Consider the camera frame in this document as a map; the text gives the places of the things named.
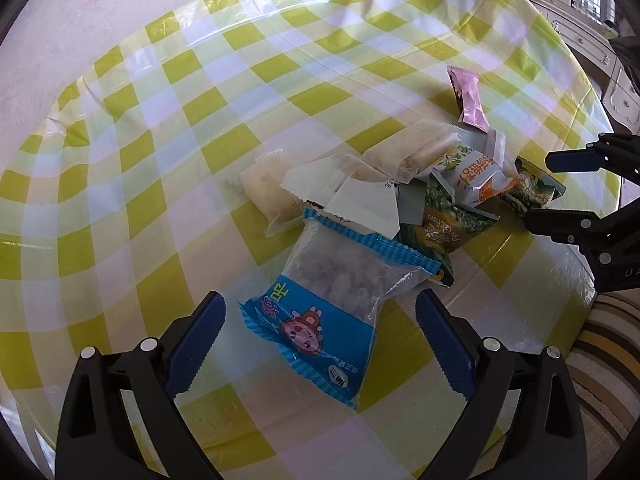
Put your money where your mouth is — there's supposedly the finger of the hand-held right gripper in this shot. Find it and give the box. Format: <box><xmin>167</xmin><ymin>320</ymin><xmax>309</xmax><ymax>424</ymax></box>
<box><xmin>524</xmin><ymin>207</ymin><xmax>640</xmax><ymax>249</ymax></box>
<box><xmin>546</xmin><ymin>132</ymin><xmax>640</xmax><ymax>178</ymax></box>

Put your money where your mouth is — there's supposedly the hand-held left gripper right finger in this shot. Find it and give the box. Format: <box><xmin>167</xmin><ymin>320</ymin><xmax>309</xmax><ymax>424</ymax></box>
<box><xmin>415</xmin><ymin>290</ymin><xmax>588</xmax><ymax>480</ymax></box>

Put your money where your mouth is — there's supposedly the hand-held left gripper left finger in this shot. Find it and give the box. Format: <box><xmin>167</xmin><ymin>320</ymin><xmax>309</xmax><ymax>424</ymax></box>
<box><xmin>55</xmin><ymin>290</ymin><xmax>227</xmax><ymax>480</ymax></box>

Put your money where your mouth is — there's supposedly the small green snack wrapper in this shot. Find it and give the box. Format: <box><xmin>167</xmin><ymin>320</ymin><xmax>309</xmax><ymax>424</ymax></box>
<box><xmin>500</xmin><ymin>157</ymin><xmax>568</xmax><ymax>218</ymax></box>

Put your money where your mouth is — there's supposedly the blue cartoon snack packet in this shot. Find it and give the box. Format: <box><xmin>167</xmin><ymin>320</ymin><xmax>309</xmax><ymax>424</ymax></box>
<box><xmin>237</xmin><ymin>207</ymin><xmax>443</xmax><ymax>411</ymax></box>

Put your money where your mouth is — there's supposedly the white orange snack packet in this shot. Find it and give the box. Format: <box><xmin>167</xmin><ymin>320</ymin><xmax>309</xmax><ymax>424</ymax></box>
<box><xmin>430</xmin><ymin>130</ymin><xmax>518</xmax><ymax>208</ymax></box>

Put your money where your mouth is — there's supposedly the large green snack packet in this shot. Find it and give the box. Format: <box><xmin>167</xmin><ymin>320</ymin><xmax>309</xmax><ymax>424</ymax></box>
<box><xmin>397</xmin><ymin>170</ymin><xmax>501</xmax><ymax>288</ymax></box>

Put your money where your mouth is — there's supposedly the pink snack packet brown end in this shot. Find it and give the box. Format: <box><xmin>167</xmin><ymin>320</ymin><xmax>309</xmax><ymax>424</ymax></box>
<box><xmin>446</xmin><ymin>65</ymin><xmax>488</xmax><ymax>133</ymax></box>

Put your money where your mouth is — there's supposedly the white ornate dresser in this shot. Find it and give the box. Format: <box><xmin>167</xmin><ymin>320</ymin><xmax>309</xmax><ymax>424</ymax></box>
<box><xmin>520</xmin><ymin>0</ymin><xmax>640</xmax><ymax>131</ymax></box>

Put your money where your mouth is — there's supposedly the clear roll cake packet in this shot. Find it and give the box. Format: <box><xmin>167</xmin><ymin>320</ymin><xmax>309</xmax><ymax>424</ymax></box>
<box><xmin>360</xmin><ymin>120</ymin><xmax>466</xmax><ymax>183</ymax></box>

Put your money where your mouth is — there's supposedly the green checked tablecloth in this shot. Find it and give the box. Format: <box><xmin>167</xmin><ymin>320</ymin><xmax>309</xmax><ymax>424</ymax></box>
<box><xmin>0</xmin><ymin>0</ymin><xmax>618</xmax><ymax>480</ymax></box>

